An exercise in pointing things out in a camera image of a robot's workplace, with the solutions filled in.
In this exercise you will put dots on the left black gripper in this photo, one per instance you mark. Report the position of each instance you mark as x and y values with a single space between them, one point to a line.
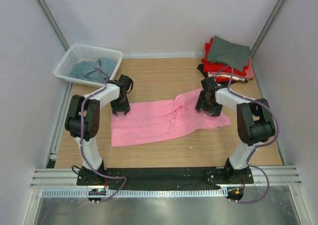
125 108

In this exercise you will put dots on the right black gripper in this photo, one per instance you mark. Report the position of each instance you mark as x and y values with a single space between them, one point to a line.
215 111

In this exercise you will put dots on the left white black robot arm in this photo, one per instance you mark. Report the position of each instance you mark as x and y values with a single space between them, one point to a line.
83 121

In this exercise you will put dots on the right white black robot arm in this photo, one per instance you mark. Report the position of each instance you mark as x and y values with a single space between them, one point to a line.
255 123

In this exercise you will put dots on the white folded t shirt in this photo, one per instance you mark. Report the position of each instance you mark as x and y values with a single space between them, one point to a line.
225 77

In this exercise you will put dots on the red folded t shirt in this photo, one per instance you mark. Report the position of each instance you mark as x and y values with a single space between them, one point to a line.
215 67

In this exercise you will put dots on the blue-grey t shirt in basket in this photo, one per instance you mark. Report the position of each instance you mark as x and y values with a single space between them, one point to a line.
98 71

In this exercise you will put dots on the white plastic basket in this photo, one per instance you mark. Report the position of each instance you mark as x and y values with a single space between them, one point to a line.
78 53

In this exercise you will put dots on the light pink folded t shirt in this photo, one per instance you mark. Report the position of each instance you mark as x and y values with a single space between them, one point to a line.
248 70

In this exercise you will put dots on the grey folded t shirt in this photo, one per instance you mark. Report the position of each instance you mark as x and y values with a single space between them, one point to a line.
228 53

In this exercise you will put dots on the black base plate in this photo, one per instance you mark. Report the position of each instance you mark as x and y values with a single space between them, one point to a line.
162 179

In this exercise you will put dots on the white slotted cable duct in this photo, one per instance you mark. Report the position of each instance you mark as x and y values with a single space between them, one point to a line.
99 193

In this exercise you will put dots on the aluminium front rail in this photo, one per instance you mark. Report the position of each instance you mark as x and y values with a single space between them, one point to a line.
277 175

